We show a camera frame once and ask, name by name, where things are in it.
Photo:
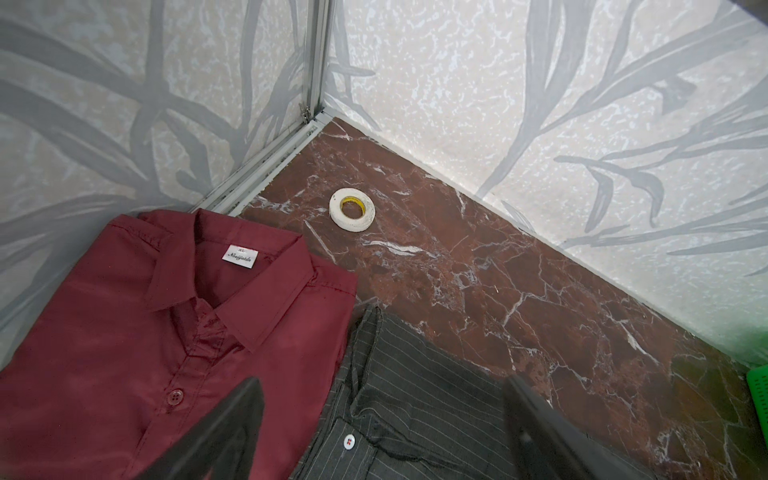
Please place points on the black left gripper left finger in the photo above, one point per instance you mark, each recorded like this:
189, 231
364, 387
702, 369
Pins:
221, 445

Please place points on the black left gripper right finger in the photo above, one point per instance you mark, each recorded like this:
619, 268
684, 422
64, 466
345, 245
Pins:
545, 445

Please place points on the dark grey striped shirt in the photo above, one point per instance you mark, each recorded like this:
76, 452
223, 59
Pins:
402, 408

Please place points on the maroon folded shirt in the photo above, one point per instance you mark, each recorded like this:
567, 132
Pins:
163, 316

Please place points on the green plastic basket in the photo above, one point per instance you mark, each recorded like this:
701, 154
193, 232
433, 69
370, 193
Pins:
757, 380

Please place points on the white tape roll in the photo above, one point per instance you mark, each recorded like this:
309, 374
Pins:
352, 210

